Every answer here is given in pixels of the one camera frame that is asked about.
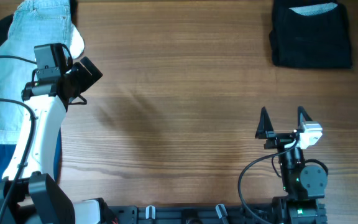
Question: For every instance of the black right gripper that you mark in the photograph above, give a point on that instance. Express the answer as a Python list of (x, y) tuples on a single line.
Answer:
[(282, 137)]

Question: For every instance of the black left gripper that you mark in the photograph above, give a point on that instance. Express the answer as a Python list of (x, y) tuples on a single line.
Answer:
[(88, 80)]

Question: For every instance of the black shorts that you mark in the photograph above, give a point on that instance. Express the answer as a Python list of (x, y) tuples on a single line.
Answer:
[(310, 34)]

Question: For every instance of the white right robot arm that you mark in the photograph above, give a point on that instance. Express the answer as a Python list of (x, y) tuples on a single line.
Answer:
[(304, 180)]

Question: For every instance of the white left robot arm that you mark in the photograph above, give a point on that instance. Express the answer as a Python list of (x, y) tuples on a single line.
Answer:
[(28, 191)]

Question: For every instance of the white cloth item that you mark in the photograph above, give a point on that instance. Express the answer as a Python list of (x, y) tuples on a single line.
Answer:
[(77, 44)]

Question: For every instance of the light blue denim shorts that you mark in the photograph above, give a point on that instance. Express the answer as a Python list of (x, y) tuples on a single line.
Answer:
[(34, 23)]

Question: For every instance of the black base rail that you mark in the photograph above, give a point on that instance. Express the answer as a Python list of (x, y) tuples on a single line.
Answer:
[(216, 214)]

